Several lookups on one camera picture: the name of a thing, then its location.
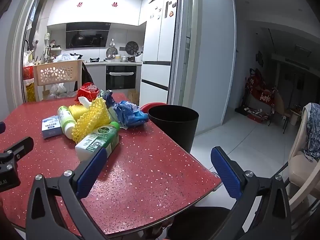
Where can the red paper sticker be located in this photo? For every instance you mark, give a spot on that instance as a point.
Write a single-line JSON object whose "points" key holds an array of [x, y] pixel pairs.
{"points": [[115, 4], [79, 4]]}

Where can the cardboard box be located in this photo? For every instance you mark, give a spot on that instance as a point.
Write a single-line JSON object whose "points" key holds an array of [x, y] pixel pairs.
{"points": [[134, 97]]}

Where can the black round baking tray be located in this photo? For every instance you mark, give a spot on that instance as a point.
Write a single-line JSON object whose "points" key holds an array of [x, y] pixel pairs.
{"points": [[132, 48]]}

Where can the white refrigerator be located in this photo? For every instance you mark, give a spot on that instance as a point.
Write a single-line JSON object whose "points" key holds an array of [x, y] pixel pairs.
{"points": [[157, 42]]}

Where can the white tissue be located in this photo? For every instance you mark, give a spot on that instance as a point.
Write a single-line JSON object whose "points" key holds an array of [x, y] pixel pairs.
{"points": [[83, 102]]}

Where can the black trash bin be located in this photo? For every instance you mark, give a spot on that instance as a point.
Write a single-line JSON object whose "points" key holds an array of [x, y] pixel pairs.
{"points": [[172, 127]]}

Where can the blue plastic bag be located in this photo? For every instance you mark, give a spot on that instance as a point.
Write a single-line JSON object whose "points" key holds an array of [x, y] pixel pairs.
{"points": [[130, 115]]}

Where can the red round stool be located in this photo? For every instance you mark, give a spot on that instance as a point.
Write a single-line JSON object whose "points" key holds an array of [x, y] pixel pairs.
{"points": [[150, 106]]}

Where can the red plastic bag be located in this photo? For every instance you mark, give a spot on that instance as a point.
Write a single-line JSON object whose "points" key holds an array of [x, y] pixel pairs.
{"points": [[86, 91]]}

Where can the blue patterned cloth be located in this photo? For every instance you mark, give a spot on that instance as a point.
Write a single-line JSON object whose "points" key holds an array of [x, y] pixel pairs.
{"points": [[313, 130]]}

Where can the beige dining chair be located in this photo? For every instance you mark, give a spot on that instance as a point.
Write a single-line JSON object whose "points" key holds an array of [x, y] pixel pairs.
{"points": [[300, 165]]}

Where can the beige perforated plastic chair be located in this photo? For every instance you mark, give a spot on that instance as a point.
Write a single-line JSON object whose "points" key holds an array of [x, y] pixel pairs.
{"points": [[58, 73]]}

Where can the light green can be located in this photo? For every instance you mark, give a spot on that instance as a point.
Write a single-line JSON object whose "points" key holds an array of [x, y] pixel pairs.
{"points": [[66, 121]]}

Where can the small round side table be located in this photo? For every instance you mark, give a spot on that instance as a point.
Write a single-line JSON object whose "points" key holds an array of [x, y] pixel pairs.
{"points": [[293, 116]]}

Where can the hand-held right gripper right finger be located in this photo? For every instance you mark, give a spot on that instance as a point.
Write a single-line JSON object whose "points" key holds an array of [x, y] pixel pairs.
{"points": [[226, 172]]}

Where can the black built-in oven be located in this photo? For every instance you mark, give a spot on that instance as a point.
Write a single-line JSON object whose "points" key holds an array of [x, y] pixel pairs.
{"points": [[120, 77]]}

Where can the green white disinfectant bottle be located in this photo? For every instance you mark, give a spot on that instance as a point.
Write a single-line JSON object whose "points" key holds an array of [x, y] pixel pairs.
{"points": [[98, 140]]}

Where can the gas stove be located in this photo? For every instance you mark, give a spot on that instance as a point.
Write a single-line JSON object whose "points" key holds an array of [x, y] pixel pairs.
{"points": [[94, 60]]}

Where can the dark wall decoration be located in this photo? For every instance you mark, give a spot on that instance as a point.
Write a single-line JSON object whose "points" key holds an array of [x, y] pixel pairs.
{"points": [[259, 58]]}

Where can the red basket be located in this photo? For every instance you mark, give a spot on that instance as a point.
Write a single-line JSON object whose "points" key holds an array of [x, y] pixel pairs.
{"points": [[28, 73]]}

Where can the blue white carton box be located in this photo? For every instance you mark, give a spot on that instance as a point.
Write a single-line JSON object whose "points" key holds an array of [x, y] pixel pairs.
{"points": [[51, 127]]}

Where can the black garment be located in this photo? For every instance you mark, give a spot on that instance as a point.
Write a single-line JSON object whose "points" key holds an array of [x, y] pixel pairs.
{"points": [[85, 76]]}

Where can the yellow bag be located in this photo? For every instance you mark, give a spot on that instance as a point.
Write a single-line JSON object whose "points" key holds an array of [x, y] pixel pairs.
{"points": [[30, 91]]}

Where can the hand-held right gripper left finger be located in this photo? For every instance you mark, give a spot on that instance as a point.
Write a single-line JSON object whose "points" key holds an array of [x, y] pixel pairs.
{"points": [[91, 172]]}

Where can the dark blue snack packet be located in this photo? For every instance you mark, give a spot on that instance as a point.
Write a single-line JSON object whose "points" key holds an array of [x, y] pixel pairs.
{"points": [[107, 97]]}

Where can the yellow foam net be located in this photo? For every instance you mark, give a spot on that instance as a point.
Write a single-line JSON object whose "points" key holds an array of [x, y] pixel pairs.
{"points": [[92, 115]]}

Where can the white upper cabinets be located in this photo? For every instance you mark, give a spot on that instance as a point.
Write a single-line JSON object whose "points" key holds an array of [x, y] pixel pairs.
{"points": [[95, 10]]}

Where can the clear plastic bag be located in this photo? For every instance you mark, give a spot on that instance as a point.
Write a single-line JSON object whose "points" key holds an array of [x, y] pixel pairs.
{"points": [[58, 90]]}

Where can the white plastic bag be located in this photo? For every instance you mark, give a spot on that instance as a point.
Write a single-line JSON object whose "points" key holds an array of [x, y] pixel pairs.
{"points": [[65, 57]]}

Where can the pile of red bags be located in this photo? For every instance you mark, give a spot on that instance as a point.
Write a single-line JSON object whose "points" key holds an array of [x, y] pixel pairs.
{"points": [[261, 90]]}

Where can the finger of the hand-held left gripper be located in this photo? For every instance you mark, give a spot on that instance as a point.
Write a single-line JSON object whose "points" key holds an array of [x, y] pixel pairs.
{"points": [[2, 128], [21, 146]]}

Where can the black range hood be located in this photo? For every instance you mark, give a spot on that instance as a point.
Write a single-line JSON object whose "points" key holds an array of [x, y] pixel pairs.
{"points": [[87, 35]]}

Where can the black wok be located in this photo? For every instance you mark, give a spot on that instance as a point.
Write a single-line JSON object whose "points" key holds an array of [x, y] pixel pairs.
{"points": [[75, 55]]}

